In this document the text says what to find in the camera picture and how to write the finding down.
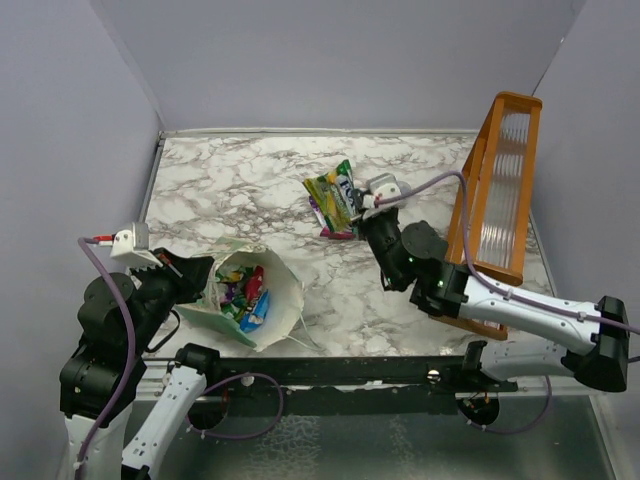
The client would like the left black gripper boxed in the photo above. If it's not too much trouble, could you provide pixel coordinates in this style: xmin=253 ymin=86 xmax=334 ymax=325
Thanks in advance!
xmin=130 ymin=244 xmax=215 ymax=352

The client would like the green yellow snack packet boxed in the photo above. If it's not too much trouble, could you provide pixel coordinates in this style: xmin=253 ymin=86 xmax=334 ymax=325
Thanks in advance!
xmin=303 ymin=159 xmax=354 ymax=232

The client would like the purple snack packet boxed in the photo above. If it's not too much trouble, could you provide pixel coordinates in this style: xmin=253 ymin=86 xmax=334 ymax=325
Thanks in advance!
xmin=308 ymin=196 xmax=355 ymax=240

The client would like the red snack packet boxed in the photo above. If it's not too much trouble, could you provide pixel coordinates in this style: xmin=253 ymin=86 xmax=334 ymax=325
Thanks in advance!
xmin=244 ymin=266 xmax=264 ymax=305

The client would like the green paper gift bag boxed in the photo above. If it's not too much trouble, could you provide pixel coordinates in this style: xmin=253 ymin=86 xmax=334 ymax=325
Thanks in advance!
xmin=176 ymin=237 xmax=304 ymax=352

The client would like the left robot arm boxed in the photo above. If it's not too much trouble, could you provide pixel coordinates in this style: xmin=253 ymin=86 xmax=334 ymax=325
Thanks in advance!
xmin=59 ymin=244 xmax=221 ymax=479

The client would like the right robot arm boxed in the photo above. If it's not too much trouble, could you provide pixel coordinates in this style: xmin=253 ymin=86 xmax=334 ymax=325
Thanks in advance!
xmin=354 ymin=186 xmax=636 ymax=393

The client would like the small clear plastic cup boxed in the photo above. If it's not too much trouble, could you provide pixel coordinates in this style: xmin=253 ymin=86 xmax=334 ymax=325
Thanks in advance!
xmin=398 ymin=181 xmax=411 ymax=195

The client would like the blue snack packet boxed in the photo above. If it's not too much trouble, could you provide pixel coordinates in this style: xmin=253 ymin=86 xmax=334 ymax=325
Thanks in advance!
xmin=239 ymin=290 xmax=270 ymax=333

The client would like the orange wooden rack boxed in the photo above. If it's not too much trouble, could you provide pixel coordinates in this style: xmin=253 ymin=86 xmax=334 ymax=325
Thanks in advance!
xmin=434 ymin=90 xmax=543 ymax=342

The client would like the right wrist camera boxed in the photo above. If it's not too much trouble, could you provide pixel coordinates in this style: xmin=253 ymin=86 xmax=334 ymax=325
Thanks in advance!
xmin=362 ymin=173 xmax=402 ymax=220

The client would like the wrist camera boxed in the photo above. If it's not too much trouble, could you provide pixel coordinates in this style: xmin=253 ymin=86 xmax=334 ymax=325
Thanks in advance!
xmin=92 ymin=222 xmax=161 ymax=270
xmin=362 ymin=173 xmax=402 ymax=220

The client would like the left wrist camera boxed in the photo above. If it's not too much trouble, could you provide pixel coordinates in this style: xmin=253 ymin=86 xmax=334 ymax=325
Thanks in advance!
xmin=92 ymin=222 xmax=161 ymax=270

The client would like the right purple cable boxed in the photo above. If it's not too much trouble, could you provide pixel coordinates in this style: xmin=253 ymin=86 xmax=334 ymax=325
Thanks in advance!
xmin=377 ymin=171 xmax=640 ymax=435

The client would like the purple cable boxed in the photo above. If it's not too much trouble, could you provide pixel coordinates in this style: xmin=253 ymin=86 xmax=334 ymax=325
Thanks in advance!
xmin=377 ymin=171 xmax=640 ymax=435
xmin=72 ymin=237 xmax=137 ymax=480

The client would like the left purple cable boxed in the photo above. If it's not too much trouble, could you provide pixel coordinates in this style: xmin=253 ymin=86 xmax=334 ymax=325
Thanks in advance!
xmin=72 ymin=237 xmax=137 ymax=480

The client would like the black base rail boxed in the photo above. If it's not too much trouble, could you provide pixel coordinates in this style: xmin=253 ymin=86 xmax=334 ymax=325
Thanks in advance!
xmin=190 ymin=356 xmax=517 ymax=422

